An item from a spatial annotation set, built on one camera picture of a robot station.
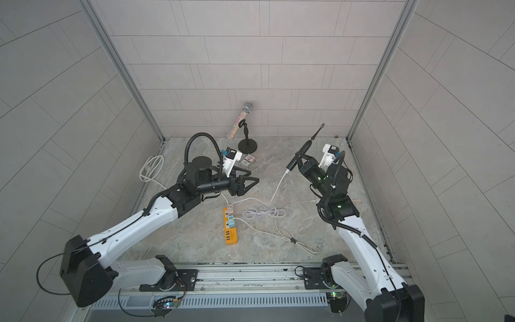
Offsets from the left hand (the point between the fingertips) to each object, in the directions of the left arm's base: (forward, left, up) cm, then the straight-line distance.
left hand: (257, 178), depth 68 cm
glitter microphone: (+39, +6, 0) cm, 40 cm away
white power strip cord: (+24, +56, -28) cm, 67 cm away
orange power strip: (-11, +11, -24) cm, 28 cm away
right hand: (+8, -13, +3) cm, 15 cm away
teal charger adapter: (-8, +10, -19) cm, 23 cm away
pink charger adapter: (-2, +12, -19) cm, 23 cm away
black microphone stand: (+38, +8, -25) cm, 46 cm away
